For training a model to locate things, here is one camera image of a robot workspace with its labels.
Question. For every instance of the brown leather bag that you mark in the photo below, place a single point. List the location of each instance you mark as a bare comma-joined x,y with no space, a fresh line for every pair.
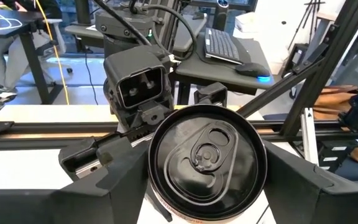
334,99

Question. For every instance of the silver aluminium extrusion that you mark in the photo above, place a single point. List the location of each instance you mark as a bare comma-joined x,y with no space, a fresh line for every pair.
309,137

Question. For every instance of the white office chair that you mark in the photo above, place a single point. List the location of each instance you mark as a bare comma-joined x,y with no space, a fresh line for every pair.
59,37

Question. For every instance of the black desk frame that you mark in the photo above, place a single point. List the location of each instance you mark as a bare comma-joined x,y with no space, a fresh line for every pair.
33,62

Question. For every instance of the black labelled storage bins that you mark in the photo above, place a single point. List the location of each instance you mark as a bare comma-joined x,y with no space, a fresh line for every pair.
337,154

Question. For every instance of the black floor box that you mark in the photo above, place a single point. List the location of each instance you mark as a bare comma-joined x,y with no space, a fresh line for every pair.
295,59

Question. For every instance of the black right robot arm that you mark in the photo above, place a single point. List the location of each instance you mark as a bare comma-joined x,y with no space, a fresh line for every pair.
120,28

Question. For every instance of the silver Celsius can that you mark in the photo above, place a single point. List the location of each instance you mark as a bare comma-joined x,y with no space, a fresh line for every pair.
207,161

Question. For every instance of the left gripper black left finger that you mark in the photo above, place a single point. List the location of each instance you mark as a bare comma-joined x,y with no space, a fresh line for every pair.
73,205

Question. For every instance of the black computer mouse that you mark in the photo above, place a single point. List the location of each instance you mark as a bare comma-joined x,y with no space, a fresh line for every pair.
252,70

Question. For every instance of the black tripod stand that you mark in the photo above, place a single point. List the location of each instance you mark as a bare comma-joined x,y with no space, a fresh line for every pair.
312,12

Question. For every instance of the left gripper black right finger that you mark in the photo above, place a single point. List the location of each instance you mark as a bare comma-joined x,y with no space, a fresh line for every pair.
322,202

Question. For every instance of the black keyboard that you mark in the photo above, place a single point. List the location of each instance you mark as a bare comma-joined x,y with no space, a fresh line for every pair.
221,46

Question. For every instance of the black cylindrical post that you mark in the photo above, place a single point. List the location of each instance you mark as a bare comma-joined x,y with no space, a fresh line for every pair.
221,15

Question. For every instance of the white box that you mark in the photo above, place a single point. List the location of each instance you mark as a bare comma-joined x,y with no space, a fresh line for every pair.
244,23

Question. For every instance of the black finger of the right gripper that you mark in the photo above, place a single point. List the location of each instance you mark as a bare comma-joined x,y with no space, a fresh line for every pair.
211,95
75,154

